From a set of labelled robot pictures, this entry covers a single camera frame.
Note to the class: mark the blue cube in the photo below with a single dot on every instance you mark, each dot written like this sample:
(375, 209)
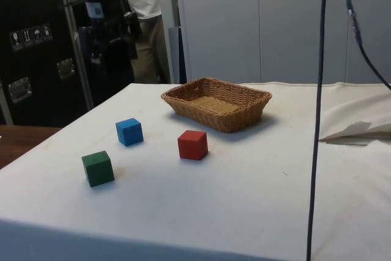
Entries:
(129, 132)

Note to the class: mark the green cube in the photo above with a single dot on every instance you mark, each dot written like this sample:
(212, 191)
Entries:
(97, 169)

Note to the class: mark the black cabinet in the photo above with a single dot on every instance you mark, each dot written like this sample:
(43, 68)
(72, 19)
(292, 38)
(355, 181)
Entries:
(33, 90)

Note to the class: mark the wicker basket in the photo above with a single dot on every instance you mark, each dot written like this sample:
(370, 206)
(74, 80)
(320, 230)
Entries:
(217, 105)

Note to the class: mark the red cube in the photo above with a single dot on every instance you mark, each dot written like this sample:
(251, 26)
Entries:
(192, 146)

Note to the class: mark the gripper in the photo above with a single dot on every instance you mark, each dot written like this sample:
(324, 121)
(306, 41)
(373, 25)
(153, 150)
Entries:
(108, 31)

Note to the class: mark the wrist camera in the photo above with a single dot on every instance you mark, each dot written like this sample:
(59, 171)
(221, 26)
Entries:
(93, 10)

